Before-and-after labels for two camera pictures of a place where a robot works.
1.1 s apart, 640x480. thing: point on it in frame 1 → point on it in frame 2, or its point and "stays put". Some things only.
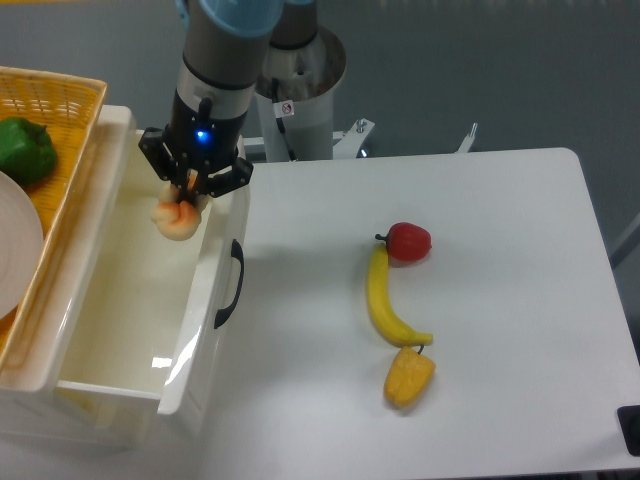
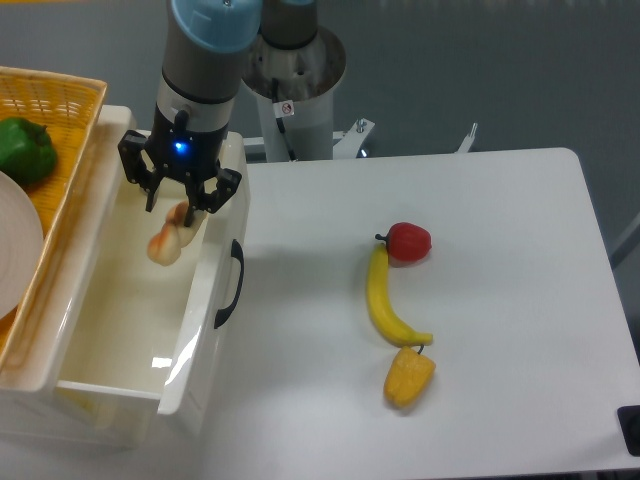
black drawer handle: x=237 y=253 stays put
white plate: x=21 y=247 stays put
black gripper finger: x=179 y=180 → x=152 y=187
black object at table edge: x=629 y=421 stays put
